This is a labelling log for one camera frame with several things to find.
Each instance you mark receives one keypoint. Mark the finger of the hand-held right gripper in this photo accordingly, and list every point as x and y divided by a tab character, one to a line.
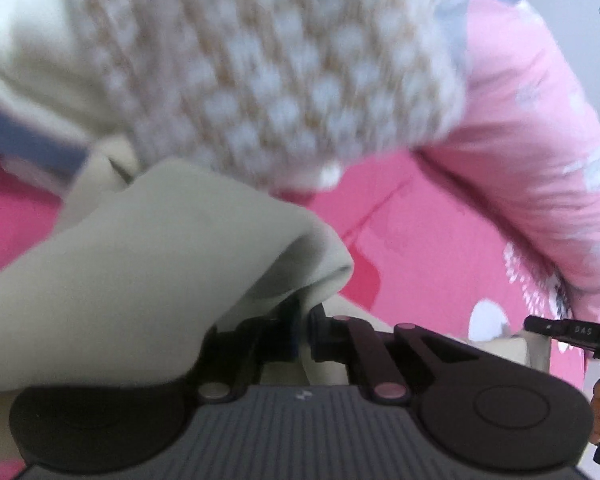
547	329

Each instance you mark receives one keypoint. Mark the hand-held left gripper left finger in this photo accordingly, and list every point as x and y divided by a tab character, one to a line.
294	342

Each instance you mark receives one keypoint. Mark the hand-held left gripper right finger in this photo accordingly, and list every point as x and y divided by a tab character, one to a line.
314	335

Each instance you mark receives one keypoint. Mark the beige zip jacket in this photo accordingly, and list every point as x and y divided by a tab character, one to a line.
155	260

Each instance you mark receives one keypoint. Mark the pile of folded clothes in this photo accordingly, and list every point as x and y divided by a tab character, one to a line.
30	60

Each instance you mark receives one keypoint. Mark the pink floral bed sheet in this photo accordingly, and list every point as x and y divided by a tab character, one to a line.
430	240

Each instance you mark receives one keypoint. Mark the beige houndstooth knit sweater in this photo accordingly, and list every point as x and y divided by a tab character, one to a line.
280	60

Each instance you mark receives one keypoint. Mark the blue folded garment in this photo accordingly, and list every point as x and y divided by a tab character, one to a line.
30	145

